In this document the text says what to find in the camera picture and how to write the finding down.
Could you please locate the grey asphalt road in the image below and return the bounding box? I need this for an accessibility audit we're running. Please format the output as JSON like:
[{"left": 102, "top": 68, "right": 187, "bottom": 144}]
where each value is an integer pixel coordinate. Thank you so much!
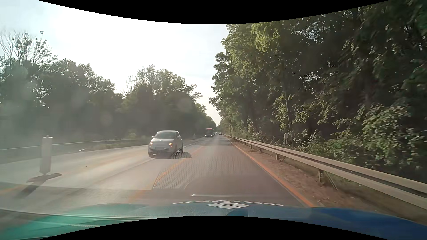
[{"left": 0, "top": 134, "right": 311, "bottom": 214}]

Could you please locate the white small car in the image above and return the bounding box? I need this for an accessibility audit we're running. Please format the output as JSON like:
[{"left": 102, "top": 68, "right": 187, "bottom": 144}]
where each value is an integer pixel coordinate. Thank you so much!
[{"left": 148, "top": 130, "right": 184, "bottom": 158}]

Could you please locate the dirt verge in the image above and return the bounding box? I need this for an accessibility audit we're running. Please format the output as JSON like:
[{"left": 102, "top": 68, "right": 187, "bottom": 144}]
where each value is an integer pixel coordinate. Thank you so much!
[{"left": 230, "top": 138, "right": 394, "bottom": 212}]

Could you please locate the row of green trees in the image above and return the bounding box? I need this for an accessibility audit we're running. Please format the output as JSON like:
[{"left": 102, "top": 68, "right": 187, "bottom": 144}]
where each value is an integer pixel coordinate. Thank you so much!
[
  {"left": 0, "top": 31, "right": 217, "bottom": 147},
  {"left": 209, "top": 0, "right": 427, "bottom": 182}
]

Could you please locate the car's own bonnet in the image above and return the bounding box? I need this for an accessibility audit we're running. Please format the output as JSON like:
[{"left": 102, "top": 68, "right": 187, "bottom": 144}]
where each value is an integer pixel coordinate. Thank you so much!
[{"left": 0, "top": 199, "right": 427, "bottom": 240}]

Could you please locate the grey metal guard rail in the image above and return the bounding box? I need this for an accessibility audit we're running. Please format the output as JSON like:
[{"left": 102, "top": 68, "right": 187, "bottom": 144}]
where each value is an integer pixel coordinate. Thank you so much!
[
  {"left": 0, "top": 138, "right": 151, "bottom": 152},
  {"left": 224, "top": 134, "right": 427, "bottom": 210}
]

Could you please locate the white traffic delineator post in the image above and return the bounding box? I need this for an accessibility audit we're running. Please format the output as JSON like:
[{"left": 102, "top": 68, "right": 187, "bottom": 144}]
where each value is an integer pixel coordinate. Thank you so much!
[{"left": 27, "top": 135, "right": 62, "bottom": 184}]

